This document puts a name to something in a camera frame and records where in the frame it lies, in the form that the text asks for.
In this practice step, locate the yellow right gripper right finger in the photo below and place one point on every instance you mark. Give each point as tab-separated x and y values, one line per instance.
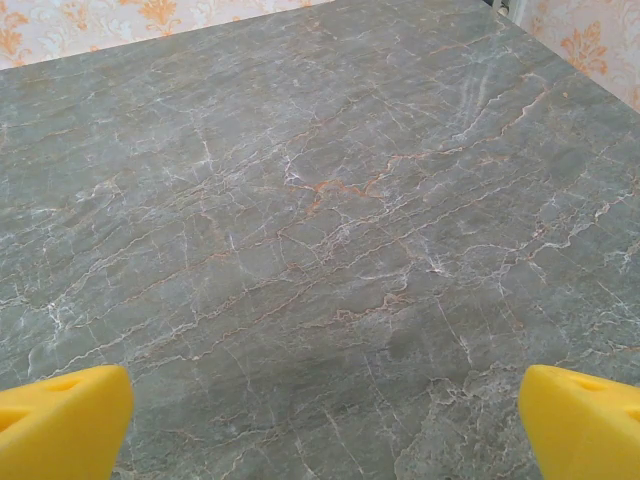
585	430

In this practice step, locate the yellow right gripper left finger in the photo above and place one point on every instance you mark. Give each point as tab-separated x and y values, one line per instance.
60	430

